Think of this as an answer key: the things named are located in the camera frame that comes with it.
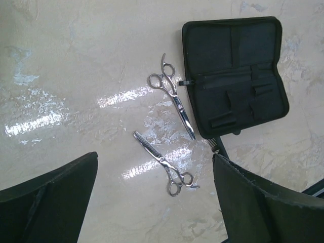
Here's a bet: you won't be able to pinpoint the silver straight hair scissors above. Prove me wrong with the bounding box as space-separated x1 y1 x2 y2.
147 53 196 140

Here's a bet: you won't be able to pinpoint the black tail comb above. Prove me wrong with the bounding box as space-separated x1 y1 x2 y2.
207 137 229 159

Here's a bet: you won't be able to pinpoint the black zip tool case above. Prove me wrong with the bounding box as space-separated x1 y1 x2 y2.
182 16 289 139

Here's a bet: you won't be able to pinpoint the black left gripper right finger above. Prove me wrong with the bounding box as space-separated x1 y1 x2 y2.
213 154 323 242

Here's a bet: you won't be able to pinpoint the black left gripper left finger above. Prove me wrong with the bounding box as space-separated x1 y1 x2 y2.
1 152 98 242

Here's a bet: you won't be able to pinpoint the silver thinning scissors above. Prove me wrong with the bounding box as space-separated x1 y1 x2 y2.
133 131 200 197

